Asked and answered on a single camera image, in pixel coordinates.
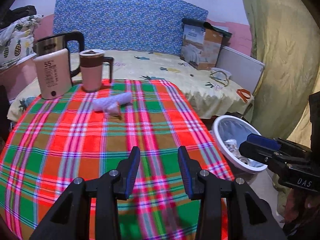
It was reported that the white panel board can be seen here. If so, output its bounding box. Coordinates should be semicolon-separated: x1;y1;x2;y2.
216;47;265;94

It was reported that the white trash bin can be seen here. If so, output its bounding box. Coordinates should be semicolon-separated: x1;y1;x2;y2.
211;115;267;174

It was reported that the small clear plastic cup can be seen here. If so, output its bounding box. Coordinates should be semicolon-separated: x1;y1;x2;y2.
105;102;121;117

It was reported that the yellow green curtain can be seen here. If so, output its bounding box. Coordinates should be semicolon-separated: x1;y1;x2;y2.
243;0;319;138

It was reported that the electric kettle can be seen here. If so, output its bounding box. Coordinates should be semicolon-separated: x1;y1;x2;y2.
33;30;85;100

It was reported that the right hand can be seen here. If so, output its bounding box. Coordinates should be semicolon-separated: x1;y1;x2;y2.
282;189;319;224

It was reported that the blue floral headboard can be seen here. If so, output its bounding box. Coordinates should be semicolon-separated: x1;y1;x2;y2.
53;0;208;55

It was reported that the pink brown mug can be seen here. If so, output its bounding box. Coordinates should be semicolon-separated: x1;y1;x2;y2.
79;49;114;92

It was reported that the clear container with strap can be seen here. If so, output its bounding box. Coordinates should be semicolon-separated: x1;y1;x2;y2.
209;68;231;87

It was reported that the plaid tablecloth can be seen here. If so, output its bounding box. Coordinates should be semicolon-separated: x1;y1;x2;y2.
1;80;234;239

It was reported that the pink storage box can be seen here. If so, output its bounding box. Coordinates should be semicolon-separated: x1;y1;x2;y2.
1;53;37;101

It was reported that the orange strap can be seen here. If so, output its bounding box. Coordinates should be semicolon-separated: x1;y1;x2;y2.
236;88;252;103

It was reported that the yellow bed sheet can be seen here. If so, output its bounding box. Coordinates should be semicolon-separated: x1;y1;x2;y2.
6;49;255;123

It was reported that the bedding product box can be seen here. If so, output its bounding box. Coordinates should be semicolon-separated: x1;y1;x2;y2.
180;18;232;70

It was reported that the patterned paper cup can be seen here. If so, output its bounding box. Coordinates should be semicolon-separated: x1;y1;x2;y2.
224;139;239;156

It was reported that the black bag on bundle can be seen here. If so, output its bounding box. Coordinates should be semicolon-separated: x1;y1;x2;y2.
1;5;37;29

